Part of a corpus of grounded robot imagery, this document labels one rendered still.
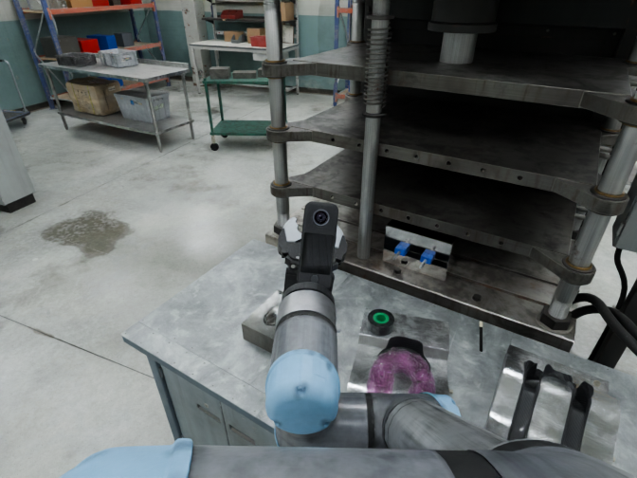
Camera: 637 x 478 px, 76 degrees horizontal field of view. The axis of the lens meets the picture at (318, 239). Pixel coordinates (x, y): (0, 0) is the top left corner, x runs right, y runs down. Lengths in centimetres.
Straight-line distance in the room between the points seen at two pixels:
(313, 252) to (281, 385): 19
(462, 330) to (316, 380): 110
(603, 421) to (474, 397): 30
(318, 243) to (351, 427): 22
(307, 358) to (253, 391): 84
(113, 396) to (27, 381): 51
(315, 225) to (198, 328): 99
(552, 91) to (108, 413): 229
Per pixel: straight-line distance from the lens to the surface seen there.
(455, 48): 168
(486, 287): 172
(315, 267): 53
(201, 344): 141
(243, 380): 129
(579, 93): 141
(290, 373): 42
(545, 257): 153
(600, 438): 123
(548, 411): 121
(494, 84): 143
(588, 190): 141
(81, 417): 245
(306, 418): 44
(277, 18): 163
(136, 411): 236
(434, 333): 129
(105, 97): 641
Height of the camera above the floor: 180
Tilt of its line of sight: 33 degrees down
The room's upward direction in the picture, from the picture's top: straight up
